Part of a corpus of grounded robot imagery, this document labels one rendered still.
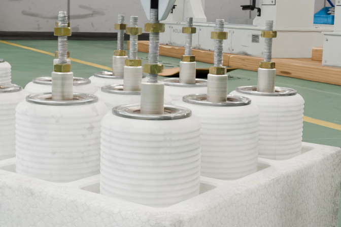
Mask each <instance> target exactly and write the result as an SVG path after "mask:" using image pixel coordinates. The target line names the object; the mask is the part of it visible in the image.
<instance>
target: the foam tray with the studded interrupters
mask: <svg viewBox="0 0 341 227"><path fill-rule="evenodd" d="M301 146H302V149H301V154H300V155H298V156H295V157H293V158H290V159H288V160H284V161H277V160H270V159H264V158H259V157H258V160H257V163H258V165H257V172H255V173H253V174H250V175H248V176H245V177H243V178H240V179H238V180H232V181H227V180H219V179H214V178H209V177H204V176H200V181H199V182H200V186H199V189H200V191H199V195H198V196H195V197H193V198H190V199H188V200H185V201H183V202H179V203H177V204H174V205H172V206H169V207H165V208H154V207H149V206H145V205H141V204H137V203H133V202H129V201H125V200H121V199H117V198H113V197H109V196H105V195H101V194H99V193H100V174H98V175H94V176H90V177H87V178H83V179H79V180H76V181H72V182H68V183H54V182H50V181H46V180H42V179H38V178H34V177H30V176H26V175H22V174H18V173H16V164H15V163H16V159H15V158H10V159H5V160H1V161H0V227H337V223H338V209H339V194H340V179H341V148H339V147H334V146H327V145H321V144H314V143H308V142H302V145H301Z"/></svg>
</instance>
